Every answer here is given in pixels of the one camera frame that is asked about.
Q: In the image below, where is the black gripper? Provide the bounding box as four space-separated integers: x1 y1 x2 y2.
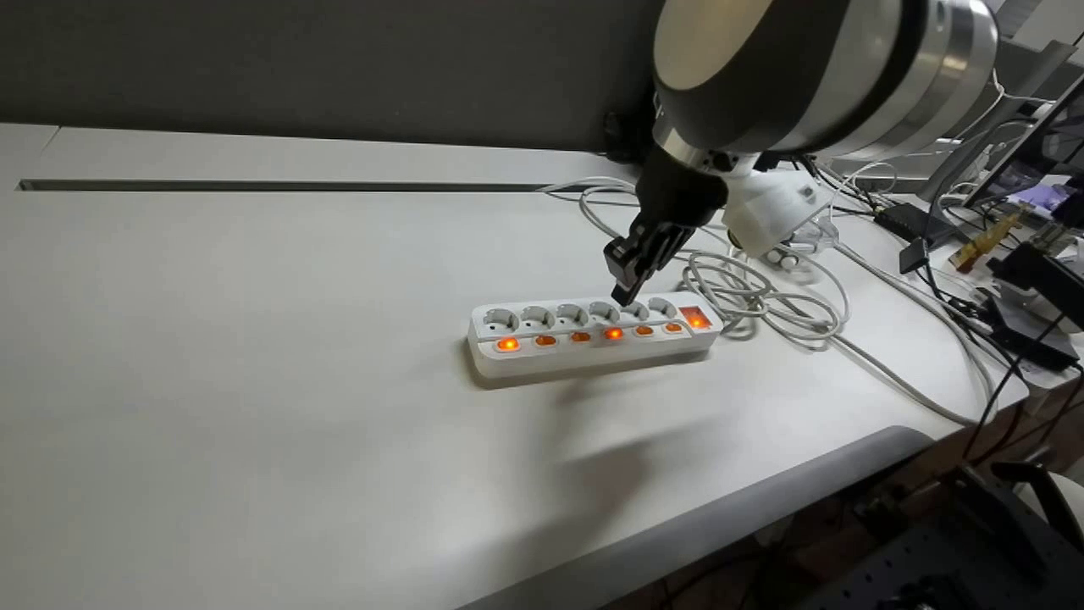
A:
599 106 734 308

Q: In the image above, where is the black power adapter block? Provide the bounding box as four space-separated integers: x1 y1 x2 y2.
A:
874 199 941 246

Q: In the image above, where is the white six-socket power strip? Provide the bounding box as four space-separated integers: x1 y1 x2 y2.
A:
463 287 727 387

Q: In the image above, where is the white plug in clear cap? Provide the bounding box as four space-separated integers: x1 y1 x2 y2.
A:
777 219 846 274

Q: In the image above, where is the yellow tool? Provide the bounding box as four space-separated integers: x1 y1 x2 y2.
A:
948 211 1023 274

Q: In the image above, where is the black flat device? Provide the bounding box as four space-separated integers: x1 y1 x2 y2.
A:
990 241 1084 333

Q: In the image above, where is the black metal stand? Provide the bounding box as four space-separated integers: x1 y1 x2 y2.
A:
791 454 1084 610

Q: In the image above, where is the white tangled power cable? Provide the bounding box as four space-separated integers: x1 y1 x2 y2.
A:
546 175 1001 433

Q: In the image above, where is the black cable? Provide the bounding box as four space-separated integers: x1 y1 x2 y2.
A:
917 252 1084 468

